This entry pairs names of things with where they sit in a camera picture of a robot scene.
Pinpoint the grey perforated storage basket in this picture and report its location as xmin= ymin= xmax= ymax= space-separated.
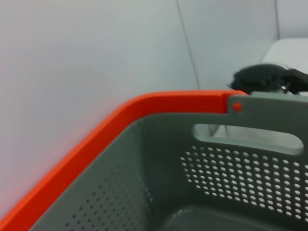
xmin=30 ymin=92 xmax=308 ymax=231

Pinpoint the orange basket handle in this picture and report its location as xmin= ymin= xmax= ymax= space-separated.
xmin=0 ymin=89 xmax=248 ymax=231

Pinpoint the glass teapot with black handle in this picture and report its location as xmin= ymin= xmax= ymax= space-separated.
xmin=208 ymin=63 xmax=308 ymax=143

